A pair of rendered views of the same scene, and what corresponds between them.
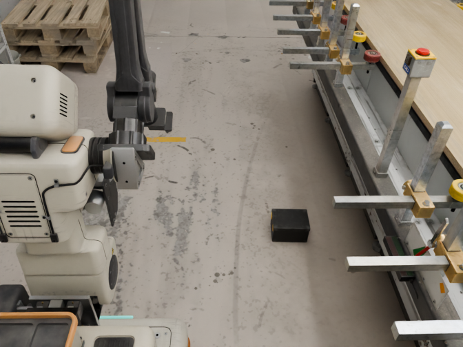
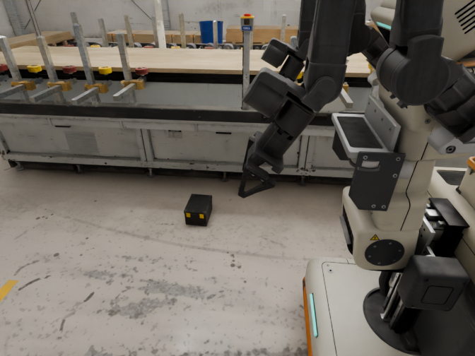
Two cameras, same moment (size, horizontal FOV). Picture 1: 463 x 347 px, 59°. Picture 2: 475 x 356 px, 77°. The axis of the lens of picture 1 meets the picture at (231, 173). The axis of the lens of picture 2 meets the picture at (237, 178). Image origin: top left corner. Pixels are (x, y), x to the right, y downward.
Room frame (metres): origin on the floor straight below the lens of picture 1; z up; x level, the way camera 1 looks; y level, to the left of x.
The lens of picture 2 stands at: (1.03, 1.22, 1.35)
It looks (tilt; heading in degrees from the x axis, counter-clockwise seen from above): 33 degrees down; 279
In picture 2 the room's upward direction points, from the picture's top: straight up
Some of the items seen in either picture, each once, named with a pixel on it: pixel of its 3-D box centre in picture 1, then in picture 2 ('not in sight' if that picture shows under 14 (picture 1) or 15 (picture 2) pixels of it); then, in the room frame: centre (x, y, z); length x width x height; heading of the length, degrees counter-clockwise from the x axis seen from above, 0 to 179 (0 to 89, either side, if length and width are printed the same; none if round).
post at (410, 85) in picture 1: (395, 128); (246, 72); (1.27, -0.60, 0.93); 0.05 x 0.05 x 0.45; 3
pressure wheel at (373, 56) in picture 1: (370, 62); (142, 76); (1.97, -0.69, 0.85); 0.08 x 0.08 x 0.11
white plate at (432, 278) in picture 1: (424, 263); (324, 104); (0.79, -0.61, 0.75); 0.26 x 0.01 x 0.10; 3
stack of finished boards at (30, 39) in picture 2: not in sight; (30, 40); (7.39, -6.03, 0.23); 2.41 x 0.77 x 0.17; 95
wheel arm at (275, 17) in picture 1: (305, 18); (18, 88); (2.71, -0.45, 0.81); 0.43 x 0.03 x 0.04; 93
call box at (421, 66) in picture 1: (418, 64); (247, 24); (1.27, -0.60, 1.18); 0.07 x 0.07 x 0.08; 3
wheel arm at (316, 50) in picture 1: (320, 50); (93, 91); (2.21, -0.48, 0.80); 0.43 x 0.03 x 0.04; 93
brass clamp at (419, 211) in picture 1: (417, 197); not in sight; (0.98, -0.62, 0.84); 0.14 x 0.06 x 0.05; 3
